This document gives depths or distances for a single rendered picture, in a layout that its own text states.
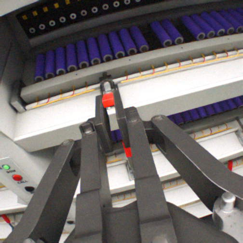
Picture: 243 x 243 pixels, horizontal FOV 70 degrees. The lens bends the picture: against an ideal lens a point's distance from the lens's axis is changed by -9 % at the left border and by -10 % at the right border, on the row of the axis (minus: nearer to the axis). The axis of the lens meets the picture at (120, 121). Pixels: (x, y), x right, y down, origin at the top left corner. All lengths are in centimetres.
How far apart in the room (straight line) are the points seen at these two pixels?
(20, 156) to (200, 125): 37
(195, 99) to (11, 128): 28
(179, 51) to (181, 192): 43
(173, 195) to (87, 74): 45
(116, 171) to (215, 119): 25
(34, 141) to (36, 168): 7
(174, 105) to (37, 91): 21
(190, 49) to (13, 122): 29
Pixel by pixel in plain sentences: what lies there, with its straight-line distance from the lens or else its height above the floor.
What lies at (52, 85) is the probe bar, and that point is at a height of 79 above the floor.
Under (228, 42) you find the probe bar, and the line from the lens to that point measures 34.
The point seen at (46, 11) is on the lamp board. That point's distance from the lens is 38.
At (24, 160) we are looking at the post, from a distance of 34.
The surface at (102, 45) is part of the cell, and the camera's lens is 34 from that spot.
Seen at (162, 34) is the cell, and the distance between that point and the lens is 35.
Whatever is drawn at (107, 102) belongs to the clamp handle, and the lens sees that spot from 19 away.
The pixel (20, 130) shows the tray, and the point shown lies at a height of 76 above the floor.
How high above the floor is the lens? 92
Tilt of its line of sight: 42 degrees down
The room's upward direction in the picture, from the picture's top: 17 degrees counter-clockwise
